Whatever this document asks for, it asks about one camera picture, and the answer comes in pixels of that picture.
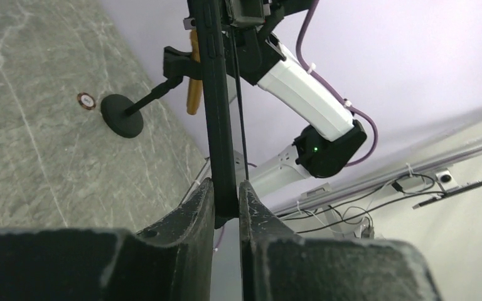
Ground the round poker chip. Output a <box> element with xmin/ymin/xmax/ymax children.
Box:
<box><xmin>77</xmin><ymin>92</ymin><xmax>97</xmax><ymax>110</ymax></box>

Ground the black phone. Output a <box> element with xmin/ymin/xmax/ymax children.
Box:
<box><xmin>187</xmin><ymin>1</ymin><xmax>250</xmax><ymax>229</ymax></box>

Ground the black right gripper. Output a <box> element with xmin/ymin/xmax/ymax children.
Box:
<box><xmin>222</xmin><ymin>0</ymin><xmax>313</xmax><ymax>28</ymax></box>

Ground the black microphone stand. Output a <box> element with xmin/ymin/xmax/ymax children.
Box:
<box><xmin>100</xmin><ymin>46</ymin><xmax>202</xmax><ymax>139</ymax></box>

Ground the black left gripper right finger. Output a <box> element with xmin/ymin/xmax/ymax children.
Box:
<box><xmin>239</xmin><ymin>181</ymin><xmax>442</xmax><ymax>300</ymax></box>

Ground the aluminium frame rail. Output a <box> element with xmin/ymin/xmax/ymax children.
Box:
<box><xmin>265</xmin><ymin>129</ymin><xmax>482</xmax><ymax>214</ymax></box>

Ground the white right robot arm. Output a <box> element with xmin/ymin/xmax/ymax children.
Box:
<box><xmin>226</xmin><ymin>1</ymin><xmax>367</xmax><ymax>196</ymax></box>

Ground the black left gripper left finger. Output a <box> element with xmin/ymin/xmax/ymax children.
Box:
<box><xmin>0</xmin><ymin>179</ymin><xmax>215</xmax><ymax>300</ymax></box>

